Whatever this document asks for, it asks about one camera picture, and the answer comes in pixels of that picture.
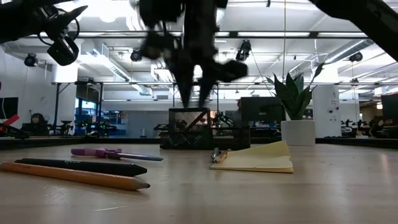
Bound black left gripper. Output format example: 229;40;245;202
0;0;89;67

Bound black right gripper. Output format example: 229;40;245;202
141;18;249;108

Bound orange wooden pencil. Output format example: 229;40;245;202
0;161;151;192
213;148;233;164

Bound yellow sticky note pad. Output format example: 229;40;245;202
210;140;294;174

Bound purple handled scissors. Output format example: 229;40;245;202
70;147;164;162

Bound black mesh desk organizer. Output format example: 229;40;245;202
159;107;251;151

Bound black computer monitor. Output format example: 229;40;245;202
381;94;398;125
240;96;286;123

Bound person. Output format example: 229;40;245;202
21;113;50;137

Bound blue shelving unit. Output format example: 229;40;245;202
74;98;128;137

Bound snake plant in white pot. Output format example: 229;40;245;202
266;63;325;147

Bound red angled bar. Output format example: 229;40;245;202
0;114;21;128

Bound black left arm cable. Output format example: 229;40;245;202
36;17;81;43

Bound black round ceiling camera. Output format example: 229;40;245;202
24;53;39;68
129;48;143;63
348;51;364;63

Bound black overhead camera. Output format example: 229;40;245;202
235;39;252;63

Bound thin hanging cord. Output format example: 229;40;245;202
282;0;287;82

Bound black wall screen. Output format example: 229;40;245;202
0;96;19;120

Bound black aluminium rig frame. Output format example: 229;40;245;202
0;136;398;151

